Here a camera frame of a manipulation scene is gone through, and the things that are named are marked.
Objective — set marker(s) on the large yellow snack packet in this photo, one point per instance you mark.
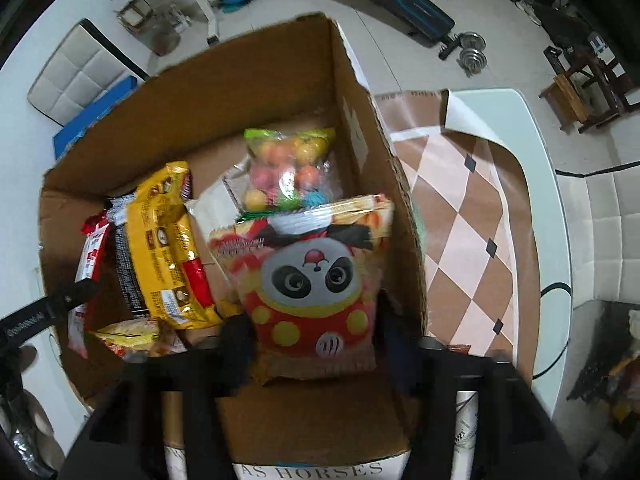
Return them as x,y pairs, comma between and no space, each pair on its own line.
160,240

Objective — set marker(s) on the small wooden stool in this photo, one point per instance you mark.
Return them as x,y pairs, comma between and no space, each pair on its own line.
575,100

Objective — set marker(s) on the red panda snack packet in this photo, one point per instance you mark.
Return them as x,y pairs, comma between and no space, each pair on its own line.
300,280

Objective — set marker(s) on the black snack packet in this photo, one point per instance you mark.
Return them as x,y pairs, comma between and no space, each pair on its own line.
125,270

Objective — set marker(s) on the brown wooden chair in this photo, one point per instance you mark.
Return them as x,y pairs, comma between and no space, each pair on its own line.
605,77

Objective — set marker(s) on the chrome dumbbell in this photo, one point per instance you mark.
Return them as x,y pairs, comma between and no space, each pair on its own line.
467,50

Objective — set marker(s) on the red white strip packet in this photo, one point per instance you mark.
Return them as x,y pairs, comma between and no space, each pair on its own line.
92,255

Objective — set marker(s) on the silvery white snack packet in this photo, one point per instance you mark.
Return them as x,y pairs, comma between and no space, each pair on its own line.
215,205

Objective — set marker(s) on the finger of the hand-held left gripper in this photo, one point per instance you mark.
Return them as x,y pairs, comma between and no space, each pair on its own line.
45,310

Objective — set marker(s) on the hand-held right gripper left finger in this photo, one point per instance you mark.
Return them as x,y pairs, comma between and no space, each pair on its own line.
235,350

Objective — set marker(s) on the teal exercise item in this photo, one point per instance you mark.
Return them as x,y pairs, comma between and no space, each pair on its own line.
242,0

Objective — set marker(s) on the small white snack packet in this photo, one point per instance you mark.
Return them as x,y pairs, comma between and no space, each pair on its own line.
467,425

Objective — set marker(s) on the dark weight bench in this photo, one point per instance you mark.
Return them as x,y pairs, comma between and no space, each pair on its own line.
390,0

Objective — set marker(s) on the colourful gumball bag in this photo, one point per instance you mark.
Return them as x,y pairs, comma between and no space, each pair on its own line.
280,170

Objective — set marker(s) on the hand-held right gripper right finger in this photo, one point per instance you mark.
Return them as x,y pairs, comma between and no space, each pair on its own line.
397,350

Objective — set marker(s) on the white quilted chair black trim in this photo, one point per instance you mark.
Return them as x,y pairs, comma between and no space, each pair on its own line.
75,80

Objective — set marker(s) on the clear biscuit packet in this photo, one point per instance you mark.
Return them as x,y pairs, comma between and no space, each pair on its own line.
130,333

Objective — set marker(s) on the diamond pattern tablecloth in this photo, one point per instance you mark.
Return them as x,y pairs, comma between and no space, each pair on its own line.
465,210

